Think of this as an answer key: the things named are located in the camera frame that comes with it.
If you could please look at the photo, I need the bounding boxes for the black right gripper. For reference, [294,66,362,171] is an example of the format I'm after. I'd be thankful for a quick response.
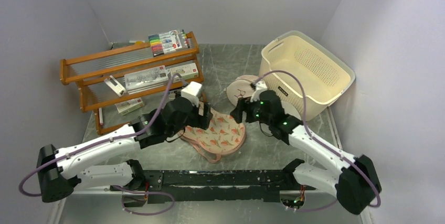
[230,96,272,126]

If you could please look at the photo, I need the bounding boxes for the floral mesh laundry bag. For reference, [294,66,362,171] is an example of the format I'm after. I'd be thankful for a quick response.
[180,109,247,164]

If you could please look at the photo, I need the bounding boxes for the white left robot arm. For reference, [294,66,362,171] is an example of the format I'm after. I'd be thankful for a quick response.
[37,97,213,202]

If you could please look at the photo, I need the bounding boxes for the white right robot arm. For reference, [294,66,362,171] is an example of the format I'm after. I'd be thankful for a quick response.
[230,90,382,215]

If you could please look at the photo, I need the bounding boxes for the white mesh bag beige zipper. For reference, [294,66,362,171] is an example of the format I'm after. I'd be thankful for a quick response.
[226,75,259,106]

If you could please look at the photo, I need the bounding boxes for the cream plastic laundry basket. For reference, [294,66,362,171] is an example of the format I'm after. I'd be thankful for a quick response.
[259,30,356,121]

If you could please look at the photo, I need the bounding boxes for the green white staples box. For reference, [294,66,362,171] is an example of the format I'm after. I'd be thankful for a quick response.
[167,62,199,80]

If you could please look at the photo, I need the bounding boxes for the grey printed flat box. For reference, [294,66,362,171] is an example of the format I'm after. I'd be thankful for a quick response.
[124,65,169,93]

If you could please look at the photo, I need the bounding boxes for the small green staples box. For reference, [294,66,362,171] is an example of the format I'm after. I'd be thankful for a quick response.
[115,98,144,115]

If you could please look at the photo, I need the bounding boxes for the white clip tool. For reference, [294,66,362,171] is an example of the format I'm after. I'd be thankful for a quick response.
[103,76,127,97]

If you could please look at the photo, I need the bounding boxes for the orange wooden shelf rack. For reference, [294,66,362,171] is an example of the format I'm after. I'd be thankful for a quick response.
[59,31,204,135]

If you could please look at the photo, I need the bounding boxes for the colour marker pen pack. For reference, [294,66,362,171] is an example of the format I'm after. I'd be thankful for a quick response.
[148,29,191,57]

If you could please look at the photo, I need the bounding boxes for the white red pen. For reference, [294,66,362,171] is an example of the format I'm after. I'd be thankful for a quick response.
[98,108,103,126]

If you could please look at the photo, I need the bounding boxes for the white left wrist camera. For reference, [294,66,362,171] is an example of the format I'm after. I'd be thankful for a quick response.
[181,81,203,108]

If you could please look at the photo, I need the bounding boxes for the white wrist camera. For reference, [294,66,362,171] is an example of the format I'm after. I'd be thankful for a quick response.
[250,80,268,102]
[181,81,203,108]

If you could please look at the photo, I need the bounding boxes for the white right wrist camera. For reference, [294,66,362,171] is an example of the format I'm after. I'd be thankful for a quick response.
[250,80,268,102]

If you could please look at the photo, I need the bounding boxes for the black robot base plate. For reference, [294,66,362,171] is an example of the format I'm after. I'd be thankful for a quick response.
[123,169,304,204]

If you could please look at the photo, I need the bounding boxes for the aluminium frame rail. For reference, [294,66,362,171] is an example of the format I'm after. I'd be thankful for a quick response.
[47,169,373,224]

